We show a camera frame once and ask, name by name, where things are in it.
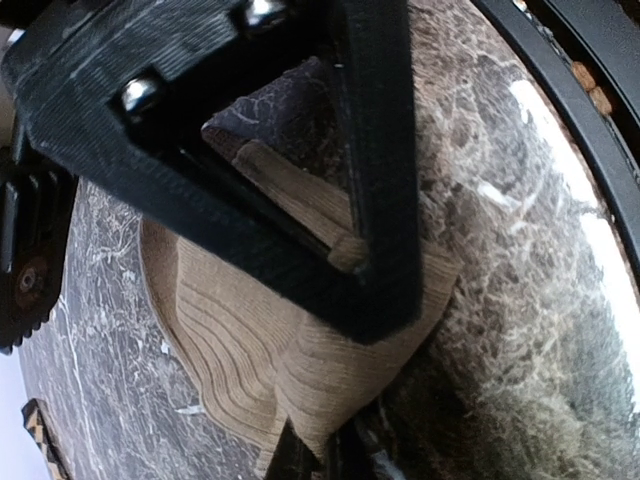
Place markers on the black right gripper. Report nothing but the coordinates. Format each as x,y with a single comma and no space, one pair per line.
36,206

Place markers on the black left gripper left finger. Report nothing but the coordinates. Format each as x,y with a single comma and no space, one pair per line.
292,459

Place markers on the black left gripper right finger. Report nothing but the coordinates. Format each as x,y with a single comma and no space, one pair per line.
358,452

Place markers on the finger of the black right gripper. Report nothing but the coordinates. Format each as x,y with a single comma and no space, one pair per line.
121,93

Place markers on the tan ribbed sock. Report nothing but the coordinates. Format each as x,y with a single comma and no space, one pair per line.
259,362

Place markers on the brown argyle sock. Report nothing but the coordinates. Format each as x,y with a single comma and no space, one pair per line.
38,424

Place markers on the black front rail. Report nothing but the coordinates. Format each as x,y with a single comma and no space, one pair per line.
605,155

